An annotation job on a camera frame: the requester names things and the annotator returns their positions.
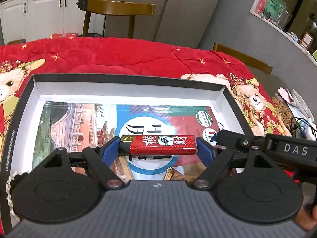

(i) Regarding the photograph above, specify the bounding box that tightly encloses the red flat box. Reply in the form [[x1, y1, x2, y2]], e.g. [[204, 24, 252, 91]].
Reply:
[[50, 33, 78, 39]]

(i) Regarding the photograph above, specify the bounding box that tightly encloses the wooden chair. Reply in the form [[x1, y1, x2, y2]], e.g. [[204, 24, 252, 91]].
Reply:
[[77, 0, 155, 39], [212, 42, 273, 75]]

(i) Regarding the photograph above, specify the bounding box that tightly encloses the brown paper packet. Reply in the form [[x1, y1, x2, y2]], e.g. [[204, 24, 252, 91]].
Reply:
[[163, 167, 185, 181]]

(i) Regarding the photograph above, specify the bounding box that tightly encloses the red cigarette pack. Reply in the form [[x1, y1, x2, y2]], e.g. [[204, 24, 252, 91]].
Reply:
[[120, 134, 198, 155]]

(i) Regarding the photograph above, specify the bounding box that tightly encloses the pink cloth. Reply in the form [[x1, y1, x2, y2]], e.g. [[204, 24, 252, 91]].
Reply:
[[277, 87, 295, 104]]

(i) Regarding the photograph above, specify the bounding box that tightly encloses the green bag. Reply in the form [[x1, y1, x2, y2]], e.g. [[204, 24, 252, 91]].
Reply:
[[261, 0, 287, 21]]

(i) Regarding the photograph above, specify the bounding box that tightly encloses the clear glassware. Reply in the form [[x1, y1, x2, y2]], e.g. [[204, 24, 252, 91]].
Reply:
[[272, 5, 293, 30]]

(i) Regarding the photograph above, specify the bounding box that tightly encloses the black scrunchie with white lace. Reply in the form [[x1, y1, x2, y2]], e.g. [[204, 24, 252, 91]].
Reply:
[[4, 171, 28, 220]]

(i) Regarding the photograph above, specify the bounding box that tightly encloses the silver double-door refrigerator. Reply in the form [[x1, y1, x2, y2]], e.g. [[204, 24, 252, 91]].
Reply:
[[104, 0, 227, 48]]

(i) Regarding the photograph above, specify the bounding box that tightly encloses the black cardboard box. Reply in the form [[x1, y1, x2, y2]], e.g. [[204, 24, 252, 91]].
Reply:
[[0, 73, 255, 237]]

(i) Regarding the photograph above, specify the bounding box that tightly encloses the black cable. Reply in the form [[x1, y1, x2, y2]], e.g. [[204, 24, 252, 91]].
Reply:
[[290, 118, 317, 140]]

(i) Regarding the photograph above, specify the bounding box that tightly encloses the red printed blanket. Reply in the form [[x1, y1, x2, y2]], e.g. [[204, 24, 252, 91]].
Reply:
[[0, 38, 294, 179]]

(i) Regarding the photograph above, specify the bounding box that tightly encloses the white plate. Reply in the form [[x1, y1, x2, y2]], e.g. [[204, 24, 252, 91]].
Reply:
[[292, 89, 313, 118]]

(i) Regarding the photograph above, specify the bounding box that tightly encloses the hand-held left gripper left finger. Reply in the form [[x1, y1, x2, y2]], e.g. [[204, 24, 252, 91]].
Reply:
[[37, 136, 125, 189]]

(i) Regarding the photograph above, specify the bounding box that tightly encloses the white cabinet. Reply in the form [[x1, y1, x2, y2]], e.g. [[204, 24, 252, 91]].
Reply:
[[0, 0, 111, 45]]

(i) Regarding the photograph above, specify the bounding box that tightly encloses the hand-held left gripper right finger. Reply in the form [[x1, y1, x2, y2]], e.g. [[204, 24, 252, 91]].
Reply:
[[193, 137, 276, 189]]

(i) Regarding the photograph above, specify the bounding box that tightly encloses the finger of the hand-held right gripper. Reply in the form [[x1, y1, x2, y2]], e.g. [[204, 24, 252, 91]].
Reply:
[[214, 129, 268, 152]]

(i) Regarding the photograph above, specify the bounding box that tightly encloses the printed flat packet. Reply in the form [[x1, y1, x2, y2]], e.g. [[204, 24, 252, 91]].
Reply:
[[32, 101, 223, 182]]

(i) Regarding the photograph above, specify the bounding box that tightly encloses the person's right hand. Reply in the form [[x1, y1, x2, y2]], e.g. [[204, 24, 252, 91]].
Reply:
[[295, 200, 317, 231]]

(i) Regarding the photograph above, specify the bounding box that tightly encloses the brown picture frame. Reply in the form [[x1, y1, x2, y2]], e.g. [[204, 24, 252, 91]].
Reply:
[[300, 32, 314, 46]]

